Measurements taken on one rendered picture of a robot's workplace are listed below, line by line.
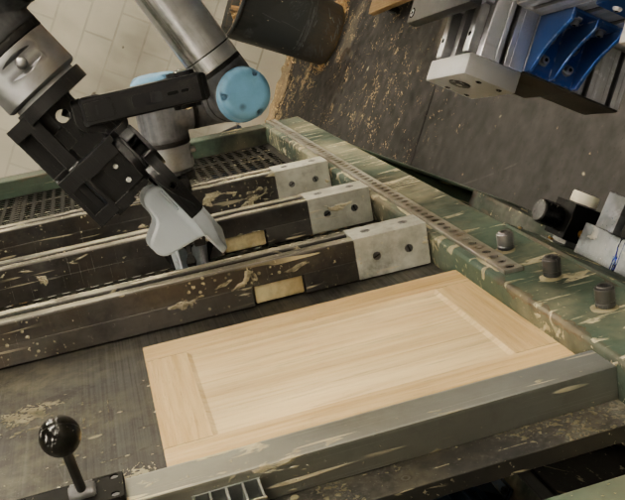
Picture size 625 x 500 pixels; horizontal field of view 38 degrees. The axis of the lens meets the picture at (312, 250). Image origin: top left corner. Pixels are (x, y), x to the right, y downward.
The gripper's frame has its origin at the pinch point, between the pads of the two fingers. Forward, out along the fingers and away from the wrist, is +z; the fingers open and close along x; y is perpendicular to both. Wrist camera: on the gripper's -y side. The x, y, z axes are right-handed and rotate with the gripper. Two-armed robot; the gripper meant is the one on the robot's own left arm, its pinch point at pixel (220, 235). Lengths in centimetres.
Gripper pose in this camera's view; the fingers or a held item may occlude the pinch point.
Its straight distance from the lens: 85.9
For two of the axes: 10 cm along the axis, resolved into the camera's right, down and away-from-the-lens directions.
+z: 6.6, 7.0, 2.9
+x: 2.9, 1.2, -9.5
